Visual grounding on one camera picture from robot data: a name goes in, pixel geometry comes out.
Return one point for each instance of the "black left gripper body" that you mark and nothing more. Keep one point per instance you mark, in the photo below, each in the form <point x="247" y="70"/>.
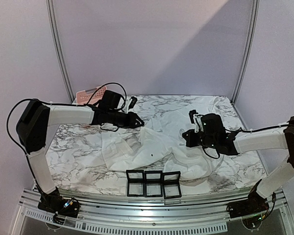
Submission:
<point x="120" y="122"/>

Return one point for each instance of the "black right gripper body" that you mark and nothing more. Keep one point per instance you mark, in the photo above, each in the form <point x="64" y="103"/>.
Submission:
<point x="194" y="137"/>

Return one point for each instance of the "white button shirt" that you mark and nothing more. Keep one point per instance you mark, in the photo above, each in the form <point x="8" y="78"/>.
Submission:
<point x="160" y="139"/>

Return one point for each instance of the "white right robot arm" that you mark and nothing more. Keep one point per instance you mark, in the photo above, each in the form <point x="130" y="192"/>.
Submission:
<point x="280" y="136"/>

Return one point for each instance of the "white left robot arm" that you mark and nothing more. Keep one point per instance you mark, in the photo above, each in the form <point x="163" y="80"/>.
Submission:
<point x="32" y="129"/>

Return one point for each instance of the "pink plastic basket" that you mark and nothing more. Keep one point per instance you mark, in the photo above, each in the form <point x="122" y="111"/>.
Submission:
<point x="82" y="97"/>

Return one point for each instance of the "right black display case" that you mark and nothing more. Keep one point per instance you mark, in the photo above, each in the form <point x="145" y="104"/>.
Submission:
<point x="170" y="185"/>

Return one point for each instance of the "black display case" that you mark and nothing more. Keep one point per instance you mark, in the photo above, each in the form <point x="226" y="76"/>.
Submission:
<point x="152" y="178"/>
<point x="135" y="183"/>
<point x="170" y="185"/>

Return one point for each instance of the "left black display case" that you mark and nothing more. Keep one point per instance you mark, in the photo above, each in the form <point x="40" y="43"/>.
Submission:
<point x="135" y="183"/>

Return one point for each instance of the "middle black display case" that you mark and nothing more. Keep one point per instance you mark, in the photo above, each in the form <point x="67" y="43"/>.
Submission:
<point x="152" y="178"/>

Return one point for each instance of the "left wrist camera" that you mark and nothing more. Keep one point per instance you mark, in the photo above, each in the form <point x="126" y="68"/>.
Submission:
<point x="129" y="104"/>

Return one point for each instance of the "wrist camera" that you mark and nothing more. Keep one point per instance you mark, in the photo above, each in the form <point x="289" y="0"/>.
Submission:
<point x="129" y="104"/>
<point x="195" y="118"/>

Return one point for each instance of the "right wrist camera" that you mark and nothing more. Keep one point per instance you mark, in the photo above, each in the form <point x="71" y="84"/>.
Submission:
<point x="195" y="118"/>

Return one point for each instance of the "aluminium front rail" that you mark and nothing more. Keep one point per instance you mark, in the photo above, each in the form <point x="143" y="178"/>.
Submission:
<point x="120" y="215"/>

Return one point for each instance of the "left aluminium frame post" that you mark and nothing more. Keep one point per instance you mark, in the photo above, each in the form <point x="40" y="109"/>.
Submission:
<point x="58" y="49"/>

